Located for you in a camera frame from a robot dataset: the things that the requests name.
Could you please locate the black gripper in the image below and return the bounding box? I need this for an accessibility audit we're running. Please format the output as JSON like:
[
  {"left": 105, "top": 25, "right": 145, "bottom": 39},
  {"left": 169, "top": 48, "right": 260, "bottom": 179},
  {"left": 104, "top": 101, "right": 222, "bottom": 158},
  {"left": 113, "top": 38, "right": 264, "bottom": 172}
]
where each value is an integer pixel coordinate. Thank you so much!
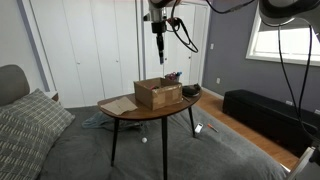
[{"left": 151, "top": 21, "right": 167, "bottom": 60}]

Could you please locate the pink cup of pens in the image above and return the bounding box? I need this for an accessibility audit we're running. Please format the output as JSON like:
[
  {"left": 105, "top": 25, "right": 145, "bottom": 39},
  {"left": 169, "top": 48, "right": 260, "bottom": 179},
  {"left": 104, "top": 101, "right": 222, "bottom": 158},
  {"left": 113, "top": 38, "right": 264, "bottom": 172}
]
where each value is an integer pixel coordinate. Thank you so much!
[{"left": 164, "top": 71, "right": 183, "bottom": 83}]

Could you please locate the white bifold closet door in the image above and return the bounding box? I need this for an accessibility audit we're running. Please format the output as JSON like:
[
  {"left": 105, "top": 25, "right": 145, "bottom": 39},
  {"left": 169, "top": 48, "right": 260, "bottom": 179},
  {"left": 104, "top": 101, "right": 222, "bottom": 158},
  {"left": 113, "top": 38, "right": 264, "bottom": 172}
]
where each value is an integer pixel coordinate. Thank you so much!
[
  {"left": 143, "top": 0, "right": 212, "bottom": 86},
  {"left": 29, "top": 0, "right": 140, "bottom": 109}
]

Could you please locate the brown cardboard box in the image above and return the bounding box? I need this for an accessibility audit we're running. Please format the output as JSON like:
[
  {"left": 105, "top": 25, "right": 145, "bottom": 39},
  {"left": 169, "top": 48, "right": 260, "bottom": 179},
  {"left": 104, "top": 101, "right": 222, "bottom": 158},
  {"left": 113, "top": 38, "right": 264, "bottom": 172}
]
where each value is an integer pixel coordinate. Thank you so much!
[{"left": 133, "top": 77, "right": 184, "bottom": 112}]

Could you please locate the black case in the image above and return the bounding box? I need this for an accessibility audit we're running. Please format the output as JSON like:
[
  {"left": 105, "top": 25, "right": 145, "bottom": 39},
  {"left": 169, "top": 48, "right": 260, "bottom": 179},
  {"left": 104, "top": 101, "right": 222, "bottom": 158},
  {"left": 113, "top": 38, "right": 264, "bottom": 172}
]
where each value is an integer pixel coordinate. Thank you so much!
[{"left": 181, "top": 83, "right": 203, "bottom": 98}]

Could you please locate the round wooden side table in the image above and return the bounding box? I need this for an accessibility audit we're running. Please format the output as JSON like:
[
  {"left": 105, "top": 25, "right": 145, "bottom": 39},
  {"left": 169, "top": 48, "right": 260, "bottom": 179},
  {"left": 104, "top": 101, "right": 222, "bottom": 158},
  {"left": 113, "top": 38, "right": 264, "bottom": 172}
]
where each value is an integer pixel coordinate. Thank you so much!
[{"left": 97, "top": 87, "right": 203, "bottom": 180}]

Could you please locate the flat brown cardboard sheet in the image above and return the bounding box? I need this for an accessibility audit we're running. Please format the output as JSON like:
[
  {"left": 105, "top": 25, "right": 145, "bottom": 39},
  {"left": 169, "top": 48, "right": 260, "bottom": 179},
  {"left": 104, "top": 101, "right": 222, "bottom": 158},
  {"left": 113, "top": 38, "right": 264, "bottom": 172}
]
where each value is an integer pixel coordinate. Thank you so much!
[{"left": 99, "top": 96, "right": 139, "bottom": 116}]

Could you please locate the white remote control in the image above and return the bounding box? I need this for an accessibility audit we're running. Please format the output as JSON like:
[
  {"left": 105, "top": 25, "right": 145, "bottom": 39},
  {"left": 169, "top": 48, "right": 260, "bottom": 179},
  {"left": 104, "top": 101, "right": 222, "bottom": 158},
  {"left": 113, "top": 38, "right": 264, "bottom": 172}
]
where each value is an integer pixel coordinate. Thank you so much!
[{"left": 194, "top": 122, "right": 204, "bottom": 134}]

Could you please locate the crumpled blue cloth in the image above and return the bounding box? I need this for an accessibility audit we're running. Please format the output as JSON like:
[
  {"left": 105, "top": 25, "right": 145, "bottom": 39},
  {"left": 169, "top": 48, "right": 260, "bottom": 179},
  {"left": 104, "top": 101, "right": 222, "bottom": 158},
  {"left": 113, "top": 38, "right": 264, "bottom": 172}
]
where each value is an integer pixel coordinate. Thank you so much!
[{"left": 81, "top": 111, "right": 145, "bottom": 132}]

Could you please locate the grey bed blanket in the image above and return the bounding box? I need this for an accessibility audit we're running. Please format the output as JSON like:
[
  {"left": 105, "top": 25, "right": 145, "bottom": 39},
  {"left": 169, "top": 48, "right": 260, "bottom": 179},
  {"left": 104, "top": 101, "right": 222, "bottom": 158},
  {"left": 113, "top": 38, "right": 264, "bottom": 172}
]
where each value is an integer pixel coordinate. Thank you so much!
[{"left": 36, "top": 104, "right": 289, "bottom": 180}]

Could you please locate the white wooden nightstand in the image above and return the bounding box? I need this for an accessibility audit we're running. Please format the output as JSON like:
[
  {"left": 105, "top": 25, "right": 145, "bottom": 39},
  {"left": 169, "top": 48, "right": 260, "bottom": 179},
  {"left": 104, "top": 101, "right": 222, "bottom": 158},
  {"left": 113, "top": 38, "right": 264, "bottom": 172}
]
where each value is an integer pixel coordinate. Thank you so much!
[{"left": 44, "top": 91, "right": 60, "bottom": 104}]

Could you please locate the black storage bench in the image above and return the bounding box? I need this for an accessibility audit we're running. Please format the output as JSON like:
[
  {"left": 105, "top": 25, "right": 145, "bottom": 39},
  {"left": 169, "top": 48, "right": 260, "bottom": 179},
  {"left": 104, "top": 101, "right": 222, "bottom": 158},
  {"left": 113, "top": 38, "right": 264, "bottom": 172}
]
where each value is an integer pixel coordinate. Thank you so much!
[{"left": 222, "top": 88, "right": 320, "bottom": 158}]

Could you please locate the white framed window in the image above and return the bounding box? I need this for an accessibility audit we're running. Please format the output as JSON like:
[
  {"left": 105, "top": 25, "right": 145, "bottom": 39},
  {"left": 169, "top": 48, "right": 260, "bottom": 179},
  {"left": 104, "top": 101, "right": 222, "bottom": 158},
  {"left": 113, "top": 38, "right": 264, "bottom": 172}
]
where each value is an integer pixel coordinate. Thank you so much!
[{"left": 245, "top": 7, "right": 320, "bottom": 67}]

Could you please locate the grey plaid pillow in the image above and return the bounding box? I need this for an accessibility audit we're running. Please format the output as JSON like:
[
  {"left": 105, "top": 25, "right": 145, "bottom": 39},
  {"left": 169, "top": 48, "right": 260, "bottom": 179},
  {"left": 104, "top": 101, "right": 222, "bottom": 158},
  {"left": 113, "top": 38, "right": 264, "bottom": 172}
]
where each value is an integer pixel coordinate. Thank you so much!
[{"left": 0, "top": 88, "right": 76, "bottom": 149}]

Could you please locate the grey upholstered headboard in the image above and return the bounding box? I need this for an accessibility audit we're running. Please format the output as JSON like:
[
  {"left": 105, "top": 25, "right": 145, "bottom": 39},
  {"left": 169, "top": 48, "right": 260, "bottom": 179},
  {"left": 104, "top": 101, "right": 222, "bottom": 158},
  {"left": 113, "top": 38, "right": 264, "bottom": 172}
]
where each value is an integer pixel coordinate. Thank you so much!
[{"left": 0, "top": 64, "right": 31, "bottom": 108}]

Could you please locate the grey dash patterned pillow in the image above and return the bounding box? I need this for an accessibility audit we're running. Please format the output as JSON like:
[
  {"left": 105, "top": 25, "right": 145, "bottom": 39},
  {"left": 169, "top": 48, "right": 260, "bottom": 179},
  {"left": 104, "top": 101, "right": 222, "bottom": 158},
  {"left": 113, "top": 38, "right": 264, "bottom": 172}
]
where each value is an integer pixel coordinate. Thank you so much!
[{"left": 0, "top": 111, "right": 56, "bottom": 180}]

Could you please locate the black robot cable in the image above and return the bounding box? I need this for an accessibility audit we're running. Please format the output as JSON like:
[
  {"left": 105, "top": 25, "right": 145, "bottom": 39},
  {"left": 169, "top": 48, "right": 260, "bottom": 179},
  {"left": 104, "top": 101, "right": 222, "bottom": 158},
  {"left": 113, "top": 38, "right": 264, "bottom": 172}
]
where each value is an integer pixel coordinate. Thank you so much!
[{"left": 168, "top": 0, "right": 320, "bottom": 144}]

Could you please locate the wrist camera with orange mount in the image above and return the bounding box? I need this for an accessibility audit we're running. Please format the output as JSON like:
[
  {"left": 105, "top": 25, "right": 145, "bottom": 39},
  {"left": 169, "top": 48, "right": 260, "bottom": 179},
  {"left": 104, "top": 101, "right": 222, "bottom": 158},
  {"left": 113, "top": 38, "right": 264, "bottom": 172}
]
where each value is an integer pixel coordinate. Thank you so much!
[{"left": 164, "top": 17, "right": 183, "bottom": 33}]

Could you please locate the orange handled screwdriver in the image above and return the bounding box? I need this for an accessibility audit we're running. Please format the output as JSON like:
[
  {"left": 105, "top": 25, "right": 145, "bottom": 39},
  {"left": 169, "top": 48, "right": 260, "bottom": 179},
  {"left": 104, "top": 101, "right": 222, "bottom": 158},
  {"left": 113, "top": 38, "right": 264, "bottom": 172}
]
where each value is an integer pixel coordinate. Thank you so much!
[{"left": 206, "top": 123, "right": 220, "bottom": 134}]

